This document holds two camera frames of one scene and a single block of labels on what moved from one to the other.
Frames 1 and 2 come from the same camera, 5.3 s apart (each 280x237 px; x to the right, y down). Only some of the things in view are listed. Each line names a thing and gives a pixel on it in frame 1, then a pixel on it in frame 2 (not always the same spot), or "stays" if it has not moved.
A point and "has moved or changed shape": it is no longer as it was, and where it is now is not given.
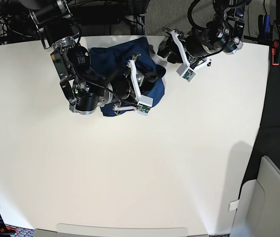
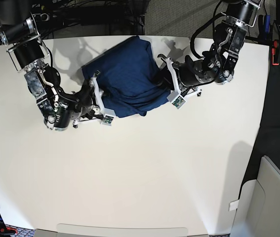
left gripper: (126, 88) to (90, 99)
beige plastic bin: (266, 207) stays
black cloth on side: (272, 143) stays
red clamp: (274, 51) stays
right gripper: (195, 51) to (188, 74)
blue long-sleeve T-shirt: (107, 61) has moved or changed shape
